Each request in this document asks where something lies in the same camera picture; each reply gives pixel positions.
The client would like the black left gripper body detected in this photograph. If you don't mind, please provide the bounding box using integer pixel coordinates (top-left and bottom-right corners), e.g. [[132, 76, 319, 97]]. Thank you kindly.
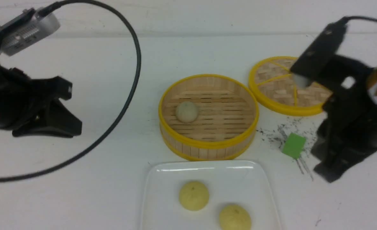
[[0, 32, 41, 132]]

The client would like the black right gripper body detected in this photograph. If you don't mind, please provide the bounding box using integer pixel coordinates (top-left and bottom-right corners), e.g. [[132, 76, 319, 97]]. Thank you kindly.
[[318, 55, 377, 150]]

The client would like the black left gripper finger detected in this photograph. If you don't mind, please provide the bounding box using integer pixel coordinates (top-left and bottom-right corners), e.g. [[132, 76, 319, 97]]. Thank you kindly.
[[12, 100, 82, 138], [28, 76, 73, 111]]

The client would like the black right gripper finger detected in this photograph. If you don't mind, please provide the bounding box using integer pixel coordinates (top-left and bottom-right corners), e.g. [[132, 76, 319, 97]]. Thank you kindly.
[[311, 123, 346, 160], [314, 143, 377, 183]]

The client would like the yellow steamed bun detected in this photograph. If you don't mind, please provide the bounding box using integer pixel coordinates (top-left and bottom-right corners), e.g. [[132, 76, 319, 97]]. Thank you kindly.
[[179, 181, 210, 211], [219, 204, 252, 230]]

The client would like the white steamed bun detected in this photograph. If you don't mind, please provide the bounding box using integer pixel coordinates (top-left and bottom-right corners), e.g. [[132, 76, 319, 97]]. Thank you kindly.
[[176, 101, 199, 123]]

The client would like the white square plate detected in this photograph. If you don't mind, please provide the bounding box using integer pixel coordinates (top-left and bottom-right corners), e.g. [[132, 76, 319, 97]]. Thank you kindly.
[[140, 160, 283, 230]]

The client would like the yellow steamed bun on plate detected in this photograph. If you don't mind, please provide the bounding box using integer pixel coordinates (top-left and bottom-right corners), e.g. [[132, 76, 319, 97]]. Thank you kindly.
[[179, 181, 210, 211]]

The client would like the green cube block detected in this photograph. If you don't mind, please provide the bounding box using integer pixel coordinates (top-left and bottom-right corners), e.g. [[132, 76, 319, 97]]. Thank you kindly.
[[282, 133, 306, 160]]

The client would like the bamboo steamer lid yellow rim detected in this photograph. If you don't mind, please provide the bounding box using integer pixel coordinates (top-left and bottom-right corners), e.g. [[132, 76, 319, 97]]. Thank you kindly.
[[248, 56, 331, 117]]

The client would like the bamboo steamer basket yellow rim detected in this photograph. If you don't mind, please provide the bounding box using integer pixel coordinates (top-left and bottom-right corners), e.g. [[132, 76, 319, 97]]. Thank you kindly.
[[158, 74, 259, 161]]

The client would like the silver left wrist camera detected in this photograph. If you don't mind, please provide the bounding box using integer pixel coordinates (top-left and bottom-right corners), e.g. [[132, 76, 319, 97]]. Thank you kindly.
[[0, 8, 61, 57]]

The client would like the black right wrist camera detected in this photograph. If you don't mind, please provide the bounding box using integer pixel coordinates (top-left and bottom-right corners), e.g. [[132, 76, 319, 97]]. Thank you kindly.
[[289, 19, 347, 88]]

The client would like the black left camera cable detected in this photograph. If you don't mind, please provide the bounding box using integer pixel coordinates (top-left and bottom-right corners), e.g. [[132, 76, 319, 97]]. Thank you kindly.
[[0, 0, 142, 183]]

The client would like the black camera cable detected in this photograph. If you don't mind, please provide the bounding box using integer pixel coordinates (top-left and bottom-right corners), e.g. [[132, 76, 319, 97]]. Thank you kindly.
[[0, 0, 142, 183], [345, 15, 377, 27]]

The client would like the black right camera cable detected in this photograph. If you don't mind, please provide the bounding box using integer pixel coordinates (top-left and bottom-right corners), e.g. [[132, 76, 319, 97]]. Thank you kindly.
[[345, 15, 377, 27]]

